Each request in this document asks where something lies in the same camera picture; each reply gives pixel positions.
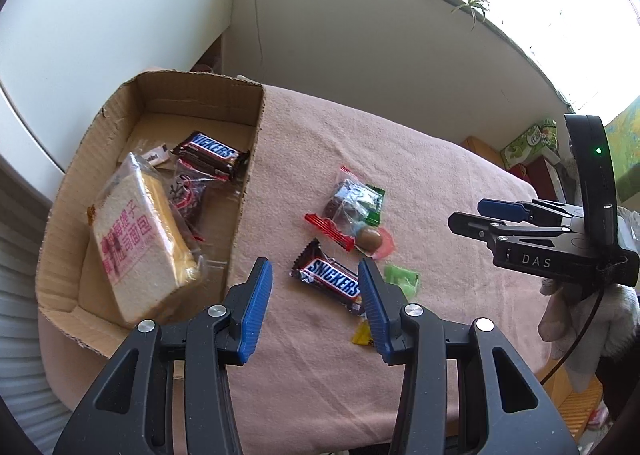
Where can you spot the yellow candy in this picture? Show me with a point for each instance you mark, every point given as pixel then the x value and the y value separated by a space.
pixel 362 335

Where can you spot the yellow-blue wall poster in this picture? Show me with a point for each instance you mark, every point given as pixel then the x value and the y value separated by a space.
pixel 627 145

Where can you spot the brown chocolate bar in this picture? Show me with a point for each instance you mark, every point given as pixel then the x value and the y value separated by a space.
pixel 327 277
pixel 212 152

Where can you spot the wooden box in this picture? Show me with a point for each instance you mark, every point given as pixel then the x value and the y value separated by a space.
pixel 480 147

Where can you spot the clear packet of dark dates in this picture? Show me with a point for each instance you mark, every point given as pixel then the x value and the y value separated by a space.
pixel 190 195

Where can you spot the clear packet with red strip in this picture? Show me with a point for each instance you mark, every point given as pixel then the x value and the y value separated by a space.
pixel 345 200

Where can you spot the pale pink sachet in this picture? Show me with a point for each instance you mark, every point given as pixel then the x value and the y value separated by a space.
pixel 155 156

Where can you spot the light green candy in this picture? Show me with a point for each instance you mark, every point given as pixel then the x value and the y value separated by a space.
pixel 402 280

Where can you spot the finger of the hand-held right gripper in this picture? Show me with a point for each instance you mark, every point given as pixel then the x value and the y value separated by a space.
pixel 470 222
pixel 500 207

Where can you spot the red box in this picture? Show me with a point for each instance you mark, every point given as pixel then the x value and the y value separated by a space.
pixel 540 177

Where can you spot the brown egg-shaped candy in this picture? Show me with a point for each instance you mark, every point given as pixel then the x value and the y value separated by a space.
pixel 371 238

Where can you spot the green patterned box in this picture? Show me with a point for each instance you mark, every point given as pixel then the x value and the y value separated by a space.
pixel 530 145

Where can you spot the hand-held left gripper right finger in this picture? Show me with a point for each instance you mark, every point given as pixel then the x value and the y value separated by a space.
pixel 372 305

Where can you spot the person's right hand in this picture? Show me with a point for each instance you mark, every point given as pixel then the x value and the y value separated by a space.
pixel 615 320

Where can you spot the white ribbed panel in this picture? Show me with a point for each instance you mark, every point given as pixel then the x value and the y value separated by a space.
pixel 25 285

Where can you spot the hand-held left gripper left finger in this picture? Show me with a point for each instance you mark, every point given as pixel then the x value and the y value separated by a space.
pixel 255 310

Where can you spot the sliced bread packet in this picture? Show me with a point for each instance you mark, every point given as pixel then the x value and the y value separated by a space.
pixel 140 245

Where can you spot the cardboard box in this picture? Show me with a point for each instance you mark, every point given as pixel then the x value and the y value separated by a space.
pixel 165 105

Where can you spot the white cabinet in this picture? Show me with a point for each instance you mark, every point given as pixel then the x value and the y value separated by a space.
pixel 125 10

